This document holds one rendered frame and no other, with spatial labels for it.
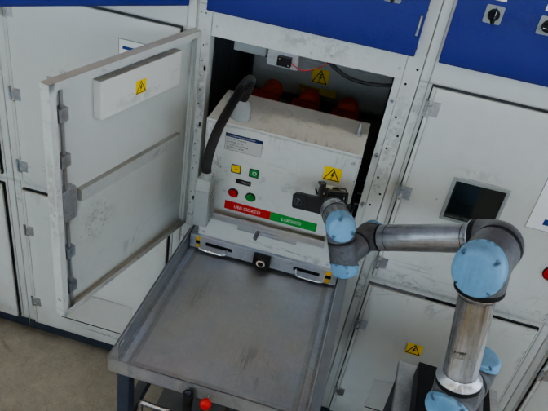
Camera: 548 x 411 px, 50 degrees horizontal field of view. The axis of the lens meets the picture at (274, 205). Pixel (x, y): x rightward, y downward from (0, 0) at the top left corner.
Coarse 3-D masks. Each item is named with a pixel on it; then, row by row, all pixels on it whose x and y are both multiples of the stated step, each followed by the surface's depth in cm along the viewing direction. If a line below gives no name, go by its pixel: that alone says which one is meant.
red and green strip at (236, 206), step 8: (232, 208) 198; (240, 208) 197; (248, 208) 196; (256, 208) 195; (264, 216) 196; (272, 216) 195; (280, 216) 195; (288, 216) 194; (288, 224) 196; (296, 224) 195; (304, 224) 194; (312, 224) 193
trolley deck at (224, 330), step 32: (192, 256) 208; (224, 256) 211; (192, 288) 195; (224, 288) 197; (256, 288) 200; (288, 288) 202; (320, 288) 205; (160, 320) 181; (192, 320) 183; (224, 320) 185; (256, 320) 187; (288, 320) 189; (160, 352) 170; (192, 352) 172; (224, 352) 174; (256, 352) 176; (288, 352) 178; (160, 384) 167; (192, 384) 164; (224, 384) 165; (256, 384) 166; (288, 384) 168; (320, 384) 170
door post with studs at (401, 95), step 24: (432, 0) 161; (432, 24) 164; (408, 72) 173; (408, 96) 176; (384, 120) 182; (384, 144) 186; (384, 168) 191; (360, 216) 203; (360, 264) 213; (336, 336) 234
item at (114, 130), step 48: (144, 48) 161; (48, 96) 135; (96, 96) 151; (144, 96) 167; (192, 96) 191; (48, 144) 142; (96, 144) 161; (144, 144) 182; (48, 192) 151; (96, 192) 166; (144, 192) 193; (96, 240) 178; (144, 240) 205; (96, 288) 184
